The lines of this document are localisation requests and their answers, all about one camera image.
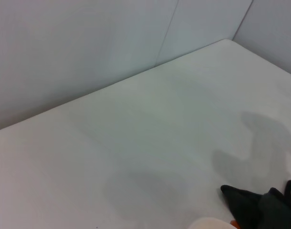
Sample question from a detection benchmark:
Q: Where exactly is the white paper cup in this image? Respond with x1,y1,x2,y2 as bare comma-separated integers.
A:
189,216,234,229

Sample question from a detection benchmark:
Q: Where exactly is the white tablecloth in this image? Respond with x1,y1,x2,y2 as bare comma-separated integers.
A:
0,38,291,229

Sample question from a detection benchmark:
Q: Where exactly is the dark blue rag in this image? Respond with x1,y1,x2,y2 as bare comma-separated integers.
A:
220,185,291,229

